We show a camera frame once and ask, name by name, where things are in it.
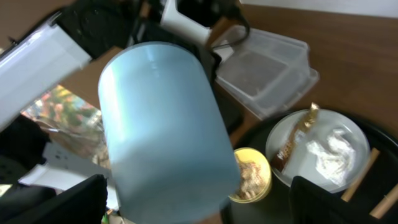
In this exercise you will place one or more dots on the wooden chopstick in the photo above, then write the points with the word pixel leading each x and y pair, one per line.
pixel 385 204
pixel 350 191

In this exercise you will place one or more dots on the yellow bowl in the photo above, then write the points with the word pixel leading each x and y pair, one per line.
pixel 250 154

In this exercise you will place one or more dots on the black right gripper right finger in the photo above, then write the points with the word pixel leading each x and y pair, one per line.
pixel 311 204

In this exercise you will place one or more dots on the colourful foil bag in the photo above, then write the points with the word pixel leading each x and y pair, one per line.
pixel 72 122

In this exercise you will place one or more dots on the round black tray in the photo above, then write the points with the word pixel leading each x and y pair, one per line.
pixel 274 208

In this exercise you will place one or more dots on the brown gold snack wrapper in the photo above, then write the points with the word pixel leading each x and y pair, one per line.
pixel 297 134

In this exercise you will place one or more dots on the left wooden chopstick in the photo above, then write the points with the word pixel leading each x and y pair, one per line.
pixel 350 191

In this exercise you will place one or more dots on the clear plastic bin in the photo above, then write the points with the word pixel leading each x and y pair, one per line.
pixel 268 73

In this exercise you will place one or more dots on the right wooden chopstick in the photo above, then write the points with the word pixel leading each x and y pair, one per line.
pixel 385 204

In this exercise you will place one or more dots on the crumpled white tissue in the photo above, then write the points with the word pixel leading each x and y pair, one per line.
pixel 335 156

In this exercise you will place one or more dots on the blue plastic cup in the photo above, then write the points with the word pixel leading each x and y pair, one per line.
pixel 170 154

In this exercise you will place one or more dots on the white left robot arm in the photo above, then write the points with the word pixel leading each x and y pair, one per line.
pixel 69 38

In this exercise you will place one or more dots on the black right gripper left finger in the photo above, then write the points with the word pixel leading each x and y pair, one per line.
pixel 83 203

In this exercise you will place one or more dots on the food scraps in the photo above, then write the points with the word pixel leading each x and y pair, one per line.
pixel 252 182

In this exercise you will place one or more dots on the grey plate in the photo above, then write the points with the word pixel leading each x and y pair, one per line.
pixel 302 163

